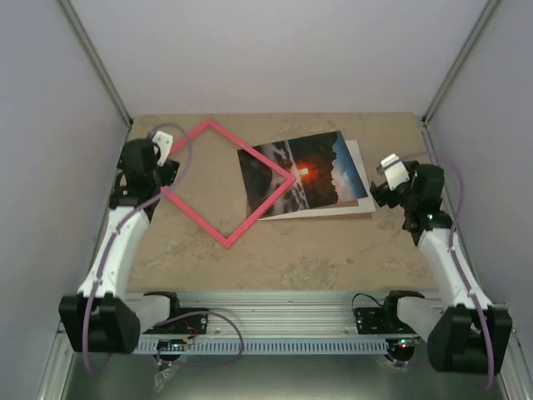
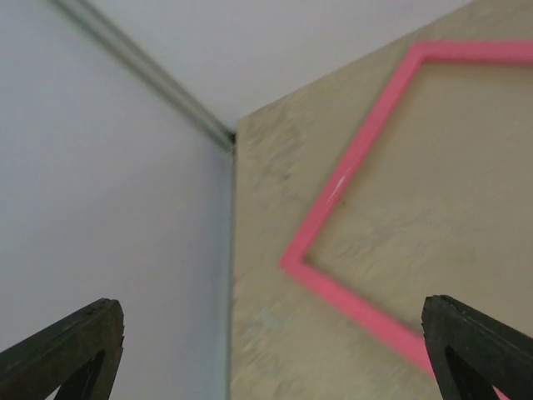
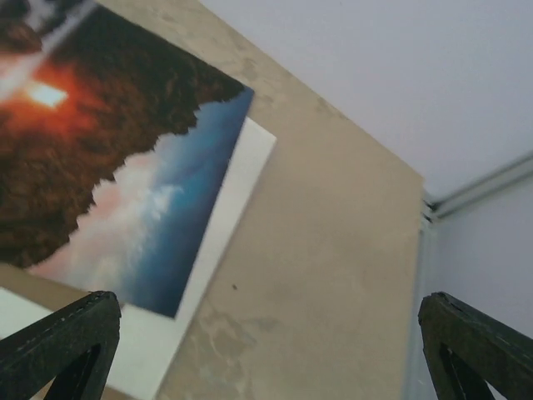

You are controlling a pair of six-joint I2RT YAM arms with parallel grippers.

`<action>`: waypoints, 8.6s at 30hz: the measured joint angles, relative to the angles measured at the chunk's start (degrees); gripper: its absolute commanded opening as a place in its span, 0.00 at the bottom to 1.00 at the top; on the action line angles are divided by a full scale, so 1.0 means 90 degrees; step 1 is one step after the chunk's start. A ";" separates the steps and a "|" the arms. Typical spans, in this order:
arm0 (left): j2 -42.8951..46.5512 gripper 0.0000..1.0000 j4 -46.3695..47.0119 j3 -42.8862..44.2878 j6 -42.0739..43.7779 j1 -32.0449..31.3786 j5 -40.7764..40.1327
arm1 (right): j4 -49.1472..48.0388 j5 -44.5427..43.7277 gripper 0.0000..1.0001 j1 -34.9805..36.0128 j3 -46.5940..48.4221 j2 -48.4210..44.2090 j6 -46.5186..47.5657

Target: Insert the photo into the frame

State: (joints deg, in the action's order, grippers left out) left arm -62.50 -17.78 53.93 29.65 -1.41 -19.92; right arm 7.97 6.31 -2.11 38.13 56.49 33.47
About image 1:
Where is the white mat board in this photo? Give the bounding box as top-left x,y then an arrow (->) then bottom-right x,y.
258,139 -> 375,221

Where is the sunset landscape photo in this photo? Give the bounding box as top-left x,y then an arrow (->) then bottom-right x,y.
253,131 -> 366,217

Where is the pink picture frame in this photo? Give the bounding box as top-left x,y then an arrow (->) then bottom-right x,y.
167,119 -> 296,249

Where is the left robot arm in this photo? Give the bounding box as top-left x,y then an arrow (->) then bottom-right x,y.
58,131 -> 182,353

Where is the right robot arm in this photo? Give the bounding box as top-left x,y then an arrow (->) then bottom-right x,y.
370,154 -> 512,378

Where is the brown cardboard backing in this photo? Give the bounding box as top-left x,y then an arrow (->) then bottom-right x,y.
261,200 -> 359,220

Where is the right controller board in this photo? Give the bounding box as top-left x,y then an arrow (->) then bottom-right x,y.
392,337 -> 420,348

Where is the controller board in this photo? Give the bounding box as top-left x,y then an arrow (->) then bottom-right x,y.
392,337 -> 420,348
156,337 -> 194,352

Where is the left controller board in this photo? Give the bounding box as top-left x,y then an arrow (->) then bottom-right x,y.
156,337 -> 194,352

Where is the clear plastic bag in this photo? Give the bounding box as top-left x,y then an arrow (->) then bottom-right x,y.
153,365 -> 175,393

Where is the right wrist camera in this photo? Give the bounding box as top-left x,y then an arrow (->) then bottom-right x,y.
379,153 -> 410,191

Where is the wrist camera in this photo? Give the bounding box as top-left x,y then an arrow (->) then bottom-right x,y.
152,131 -> 173,167
379,153 -> 410,191

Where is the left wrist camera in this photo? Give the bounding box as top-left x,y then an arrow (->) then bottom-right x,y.
152,131 -> 173,167

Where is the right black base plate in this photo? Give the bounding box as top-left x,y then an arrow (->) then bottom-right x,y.
353,307 -> 415,335

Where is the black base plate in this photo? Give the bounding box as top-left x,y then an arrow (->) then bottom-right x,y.
146,307 -> 208,336
353,307 -> 415,335

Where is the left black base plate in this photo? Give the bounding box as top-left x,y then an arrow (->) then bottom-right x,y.
146,307 -> 208,336

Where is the aluminium mounting rail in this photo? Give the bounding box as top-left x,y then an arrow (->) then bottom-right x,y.
57,290 -> 517,338

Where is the blue slotted cable duct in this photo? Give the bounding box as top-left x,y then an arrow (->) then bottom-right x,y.
134,337 -> 398,356

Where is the left aluminium corner post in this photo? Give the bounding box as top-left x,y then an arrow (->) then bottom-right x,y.
57,0 -> 133,129

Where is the aluminium corner post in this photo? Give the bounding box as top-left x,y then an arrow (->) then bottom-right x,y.
421,0 -> 501,128
57,0 -> 133,129

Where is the right aluminium corner post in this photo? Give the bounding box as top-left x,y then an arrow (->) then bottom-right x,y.
421,0 -> 501,128

